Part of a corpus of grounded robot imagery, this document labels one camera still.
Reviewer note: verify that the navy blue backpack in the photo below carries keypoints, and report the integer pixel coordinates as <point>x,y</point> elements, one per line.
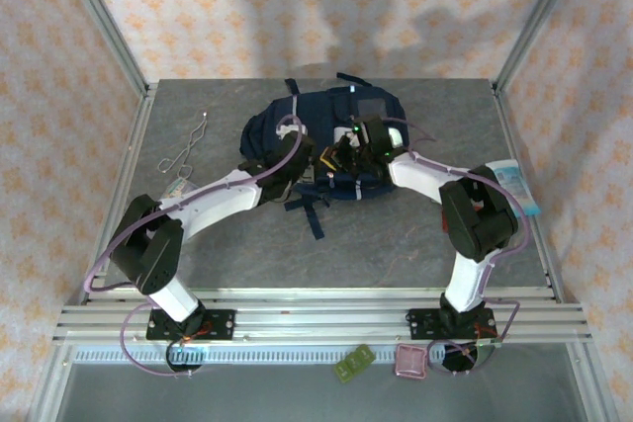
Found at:
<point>316,110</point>

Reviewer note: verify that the aluminium frame post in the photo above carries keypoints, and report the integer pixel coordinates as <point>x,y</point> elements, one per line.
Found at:
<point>105,22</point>
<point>536,22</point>

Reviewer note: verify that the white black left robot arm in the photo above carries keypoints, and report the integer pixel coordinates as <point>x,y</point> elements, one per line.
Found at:
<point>217,199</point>

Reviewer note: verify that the pink square box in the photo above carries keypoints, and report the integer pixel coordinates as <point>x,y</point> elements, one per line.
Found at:
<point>411,362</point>

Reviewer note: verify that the green plastic tag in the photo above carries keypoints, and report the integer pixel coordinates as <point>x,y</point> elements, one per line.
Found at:
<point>353,365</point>

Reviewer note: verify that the aluminium front beam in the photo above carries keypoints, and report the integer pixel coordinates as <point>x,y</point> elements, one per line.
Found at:
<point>321,315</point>

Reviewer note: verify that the small plaster packet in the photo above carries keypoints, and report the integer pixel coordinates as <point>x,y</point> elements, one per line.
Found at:
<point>179,189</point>

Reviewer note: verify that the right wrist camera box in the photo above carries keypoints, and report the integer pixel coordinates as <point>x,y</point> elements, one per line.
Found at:
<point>367,131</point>

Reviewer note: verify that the aluminium table side rail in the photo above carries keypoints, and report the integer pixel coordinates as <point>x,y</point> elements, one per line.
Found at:
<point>507,120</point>
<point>133,145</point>

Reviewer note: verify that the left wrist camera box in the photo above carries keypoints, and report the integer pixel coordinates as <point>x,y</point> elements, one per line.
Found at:
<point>288,131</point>

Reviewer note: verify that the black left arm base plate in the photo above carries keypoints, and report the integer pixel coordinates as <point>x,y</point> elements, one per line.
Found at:
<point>222,323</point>

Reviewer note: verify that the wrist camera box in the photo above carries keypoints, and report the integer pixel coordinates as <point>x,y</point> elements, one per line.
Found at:
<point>367,131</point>
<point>288,131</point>

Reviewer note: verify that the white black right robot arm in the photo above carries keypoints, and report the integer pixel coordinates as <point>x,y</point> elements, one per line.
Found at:
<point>467,278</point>

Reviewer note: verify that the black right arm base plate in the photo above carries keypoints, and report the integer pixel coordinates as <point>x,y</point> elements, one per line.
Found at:
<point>420,323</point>

